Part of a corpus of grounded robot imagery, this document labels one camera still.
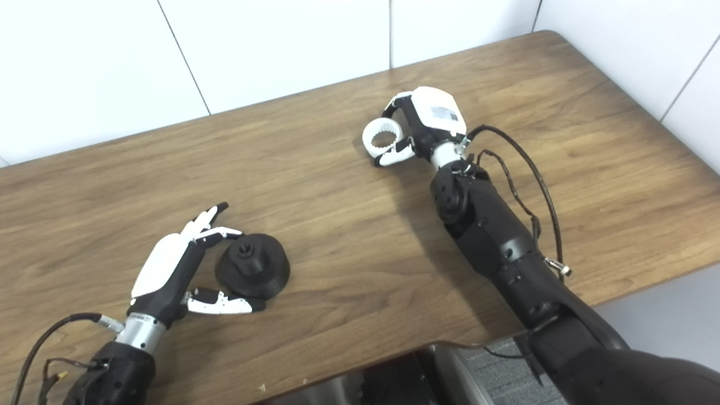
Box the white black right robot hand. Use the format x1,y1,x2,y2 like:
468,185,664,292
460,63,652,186
374,86,469,168

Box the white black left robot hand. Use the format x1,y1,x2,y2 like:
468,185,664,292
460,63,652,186
127,202,266,328

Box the white toothed ring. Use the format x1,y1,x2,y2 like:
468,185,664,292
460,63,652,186
362,118,404,159

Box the round black stepped part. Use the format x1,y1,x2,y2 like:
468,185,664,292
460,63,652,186
215,233,291,299

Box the dark glossy robot torso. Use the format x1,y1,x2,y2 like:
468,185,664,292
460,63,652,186
270,340,557,405

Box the thin right arm wire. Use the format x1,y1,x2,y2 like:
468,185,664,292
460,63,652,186
467,149,543,242

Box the thin arm wire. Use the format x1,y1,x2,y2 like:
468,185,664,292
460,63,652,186
467,149,543,242
37,357,110,405

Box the thick black right wrist cable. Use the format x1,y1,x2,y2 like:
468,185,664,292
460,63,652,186
458,125,573,282

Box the thick black wrist cable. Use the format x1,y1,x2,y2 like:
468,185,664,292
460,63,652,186
458,125,573,282
11,313,124,405

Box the thick black left wrist cable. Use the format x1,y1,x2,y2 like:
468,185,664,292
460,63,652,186
11,313,124,405

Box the thin left arm wire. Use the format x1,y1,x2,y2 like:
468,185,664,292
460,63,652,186
37,357,110,405

